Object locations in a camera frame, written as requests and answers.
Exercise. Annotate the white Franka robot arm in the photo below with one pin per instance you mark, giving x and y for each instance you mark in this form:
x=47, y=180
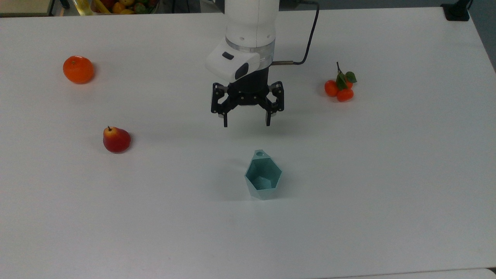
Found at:
x=250, y=27

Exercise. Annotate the orange fruit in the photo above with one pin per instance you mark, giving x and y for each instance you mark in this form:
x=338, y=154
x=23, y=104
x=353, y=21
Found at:
x=78, y=69

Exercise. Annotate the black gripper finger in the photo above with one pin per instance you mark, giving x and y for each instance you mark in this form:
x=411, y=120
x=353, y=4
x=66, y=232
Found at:
x=217, y=102
x=276, y=101

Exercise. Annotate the light teal faceted mug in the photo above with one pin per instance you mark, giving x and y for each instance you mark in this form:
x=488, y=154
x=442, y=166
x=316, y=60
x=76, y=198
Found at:
x=263, y=179

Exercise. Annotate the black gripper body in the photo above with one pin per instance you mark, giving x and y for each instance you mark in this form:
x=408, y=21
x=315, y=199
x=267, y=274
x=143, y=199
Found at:
x=250, y=87

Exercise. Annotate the red yellow pear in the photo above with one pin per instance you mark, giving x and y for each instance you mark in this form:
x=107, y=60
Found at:
x=116, y=140

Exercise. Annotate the tangerine cluster with leaves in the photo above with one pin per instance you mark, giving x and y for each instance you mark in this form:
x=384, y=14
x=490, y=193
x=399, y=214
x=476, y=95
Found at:
x=340, y=90

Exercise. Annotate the clear yellowish bottle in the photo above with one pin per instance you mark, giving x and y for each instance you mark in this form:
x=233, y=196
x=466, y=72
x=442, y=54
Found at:
x=82, y=7

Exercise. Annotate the black table clamp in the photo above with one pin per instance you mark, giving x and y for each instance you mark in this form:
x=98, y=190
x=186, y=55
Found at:
x=456, y=11

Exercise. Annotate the bowl of mixed fruit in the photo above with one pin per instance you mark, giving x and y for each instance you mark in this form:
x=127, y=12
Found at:
x=124, y=6

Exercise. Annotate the beige box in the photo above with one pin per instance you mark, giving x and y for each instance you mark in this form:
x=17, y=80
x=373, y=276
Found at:
x=25, y=7

